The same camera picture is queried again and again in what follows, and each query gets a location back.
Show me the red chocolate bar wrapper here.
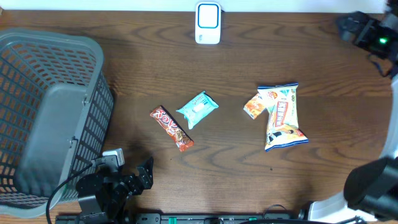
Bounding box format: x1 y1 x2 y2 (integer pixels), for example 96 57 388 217
150 106 194 152

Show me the mint green wipes pack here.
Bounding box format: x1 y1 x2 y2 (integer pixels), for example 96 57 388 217
177 91 219 129

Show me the small orange tissue pack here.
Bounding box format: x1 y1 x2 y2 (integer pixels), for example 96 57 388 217
243 93 266 119

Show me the yellow snack bag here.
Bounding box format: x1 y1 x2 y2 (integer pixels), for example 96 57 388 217
257 82 308 152

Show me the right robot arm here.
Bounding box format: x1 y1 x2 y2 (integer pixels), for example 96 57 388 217
135 14 391 212

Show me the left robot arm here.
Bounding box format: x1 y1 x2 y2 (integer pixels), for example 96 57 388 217
74 174 153 223

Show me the white barcode scanner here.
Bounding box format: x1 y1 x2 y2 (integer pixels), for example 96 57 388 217
195 2 221 45

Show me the grey plastic shopping basket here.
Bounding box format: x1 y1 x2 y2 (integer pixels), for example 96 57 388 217
1 29 114 218

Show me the black aluminium rail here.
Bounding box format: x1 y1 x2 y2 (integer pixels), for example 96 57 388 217
55 212 368 224

